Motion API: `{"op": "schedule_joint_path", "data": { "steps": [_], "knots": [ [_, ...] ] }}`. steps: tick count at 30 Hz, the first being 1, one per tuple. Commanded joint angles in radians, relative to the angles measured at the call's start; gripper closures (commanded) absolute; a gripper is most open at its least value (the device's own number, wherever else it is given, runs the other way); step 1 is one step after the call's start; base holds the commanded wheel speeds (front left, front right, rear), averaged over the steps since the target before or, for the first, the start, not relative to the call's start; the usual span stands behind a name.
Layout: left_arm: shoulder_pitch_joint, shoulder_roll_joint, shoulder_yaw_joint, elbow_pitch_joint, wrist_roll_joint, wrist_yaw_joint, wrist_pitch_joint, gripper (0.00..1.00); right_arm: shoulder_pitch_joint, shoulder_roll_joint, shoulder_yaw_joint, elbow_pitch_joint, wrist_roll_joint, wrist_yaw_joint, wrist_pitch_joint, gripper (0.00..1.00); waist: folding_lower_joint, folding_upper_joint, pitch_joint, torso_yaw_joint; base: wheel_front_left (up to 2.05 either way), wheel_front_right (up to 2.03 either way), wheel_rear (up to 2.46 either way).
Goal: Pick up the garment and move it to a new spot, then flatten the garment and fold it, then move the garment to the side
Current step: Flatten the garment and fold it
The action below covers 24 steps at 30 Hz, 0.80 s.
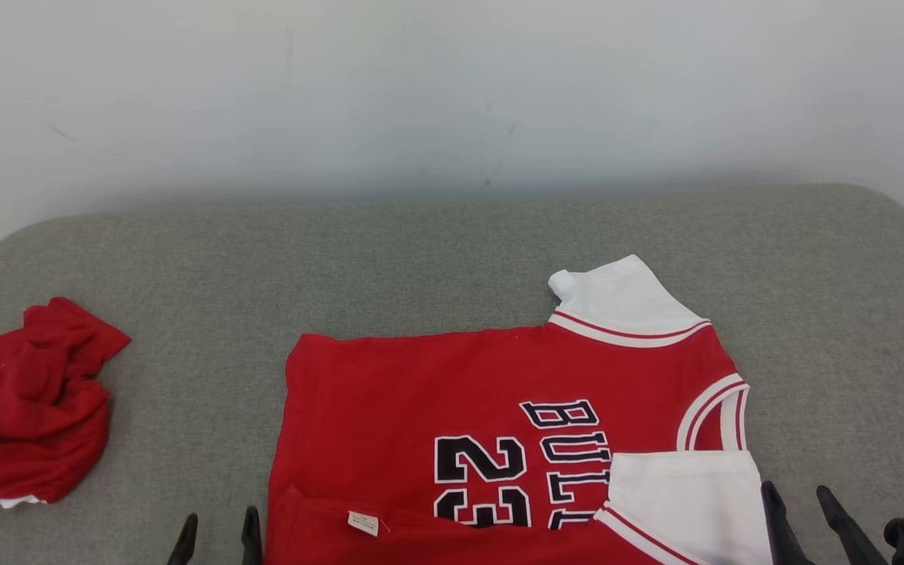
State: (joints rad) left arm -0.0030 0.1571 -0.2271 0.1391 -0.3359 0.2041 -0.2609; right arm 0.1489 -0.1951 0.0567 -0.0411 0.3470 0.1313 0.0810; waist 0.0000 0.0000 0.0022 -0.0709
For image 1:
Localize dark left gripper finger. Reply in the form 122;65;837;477
168;514;199;565
241;506;263;565

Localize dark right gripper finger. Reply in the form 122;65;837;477
760;481;814;565
817;487;888;565

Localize red basketball jersey white sleeves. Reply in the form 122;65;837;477
264;254;775;565

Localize red shorts white trim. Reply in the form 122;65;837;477
0;297;132;509

